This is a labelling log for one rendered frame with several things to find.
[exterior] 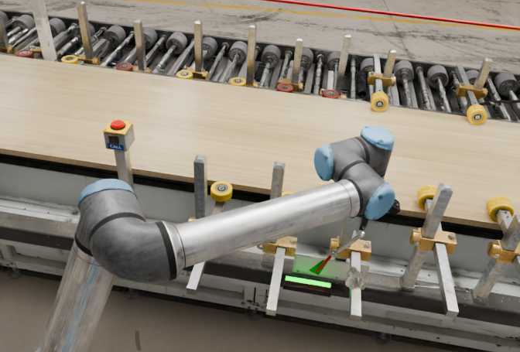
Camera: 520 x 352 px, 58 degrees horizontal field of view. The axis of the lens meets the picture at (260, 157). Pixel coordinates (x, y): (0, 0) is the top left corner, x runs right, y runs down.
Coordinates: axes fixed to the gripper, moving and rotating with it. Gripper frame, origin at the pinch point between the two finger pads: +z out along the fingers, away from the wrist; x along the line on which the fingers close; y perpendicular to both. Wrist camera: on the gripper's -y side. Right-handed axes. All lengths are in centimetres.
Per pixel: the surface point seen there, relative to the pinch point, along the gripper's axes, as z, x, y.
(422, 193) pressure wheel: 4.7, -28.3, -23.3
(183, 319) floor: 101, -23, 67
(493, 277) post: 17, -6, -48
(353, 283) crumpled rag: 13.7, 9.3, -0.4
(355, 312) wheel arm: 15.0, 18.9, -1.3
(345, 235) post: 9.0, -6.0, 3.0
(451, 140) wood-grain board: 11, -76, -43
